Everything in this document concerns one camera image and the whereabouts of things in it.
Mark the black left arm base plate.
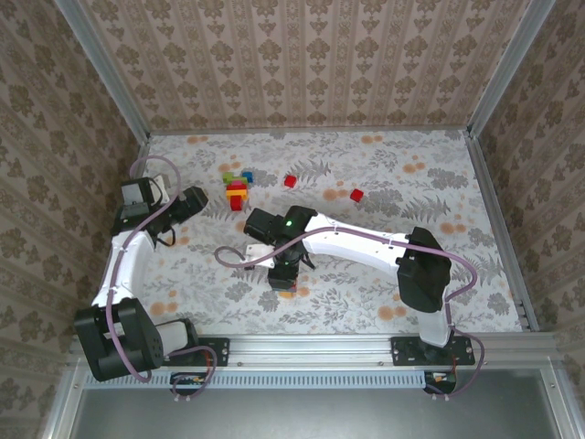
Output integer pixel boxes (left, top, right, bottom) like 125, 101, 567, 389
194, 337, 230, 367

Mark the aluminium corner post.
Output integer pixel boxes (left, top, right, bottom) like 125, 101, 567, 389
466, 0, 557, 138
53, 0, 152, 144

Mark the grey slotted cable duct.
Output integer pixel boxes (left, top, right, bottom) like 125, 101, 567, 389
162, 369, 426, 391

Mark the grey metal panel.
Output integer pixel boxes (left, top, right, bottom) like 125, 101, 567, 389
68, 368, 570, 439

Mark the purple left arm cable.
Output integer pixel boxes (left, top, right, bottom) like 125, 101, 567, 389
105, 155, 219, 403

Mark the aluminium side rail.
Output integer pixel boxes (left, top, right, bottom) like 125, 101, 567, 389
465, 132, 540, 333
121, 136, 152, 193

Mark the thin aluminium back rail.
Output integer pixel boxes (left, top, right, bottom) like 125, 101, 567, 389
146, 123, 472, 137

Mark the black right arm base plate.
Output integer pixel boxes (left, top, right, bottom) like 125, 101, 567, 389
390, 336, 476, 367

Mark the aluminium mounting rail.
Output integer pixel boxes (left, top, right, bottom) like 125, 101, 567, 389
68, 332, 561, 368

